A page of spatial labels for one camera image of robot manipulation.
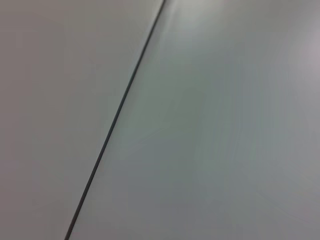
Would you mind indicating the thin black vertical strip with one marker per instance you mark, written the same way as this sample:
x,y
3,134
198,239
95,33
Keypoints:
x,y
120,107

